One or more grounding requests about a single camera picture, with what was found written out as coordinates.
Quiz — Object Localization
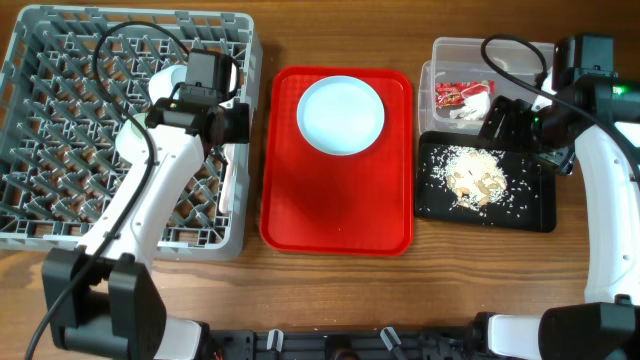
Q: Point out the white plastic fork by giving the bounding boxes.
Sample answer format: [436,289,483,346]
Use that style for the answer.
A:
[218,144,236,214]

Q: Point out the white napkin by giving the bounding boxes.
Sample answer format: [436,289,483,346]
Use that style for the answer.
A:
[449,92,491,121]

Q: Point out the rice and food scraps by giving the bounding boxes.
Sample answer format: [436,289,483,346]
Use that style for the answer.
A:
[427,145,532,218]

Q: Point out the red ketchup sachet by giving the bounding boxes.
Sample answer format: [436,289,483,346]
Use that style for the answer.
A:
[435,80,495,108]

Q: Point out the small light blue bowl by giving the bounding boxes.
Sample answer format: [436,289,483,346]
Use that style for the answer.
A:
[148,65,187,104]

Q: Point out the light green bowl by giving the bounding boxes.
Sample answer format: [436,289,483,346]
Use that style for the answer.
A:
[115,113,148,164]

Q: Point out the large light blue plate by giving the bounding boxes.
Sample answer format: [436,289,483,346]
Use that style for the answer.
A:
[296,75,385,156]

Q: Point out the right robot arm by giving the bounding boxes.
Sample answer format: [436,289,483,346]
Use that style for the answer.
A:
[472,34,639,359]

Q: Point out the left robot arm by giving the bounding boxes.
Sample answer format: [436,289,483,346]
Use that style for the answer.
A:
[41,49,250,359]

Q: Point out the black waste tray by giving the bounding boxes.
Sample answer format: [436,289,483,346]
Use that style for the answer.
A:
[415,131,556,232]

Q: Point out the grey dishwasher rack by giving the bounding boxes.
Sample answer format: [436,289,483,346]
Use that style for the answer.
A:
[1,5,263,251]

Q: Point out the clear plastic bin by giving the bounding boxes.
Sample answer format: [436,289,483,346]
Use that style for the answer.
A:
[417,37,541,135]

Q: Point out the red plastic tray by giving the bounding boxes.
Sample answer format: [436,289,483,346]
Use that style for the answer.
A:
[259,66,414,256]

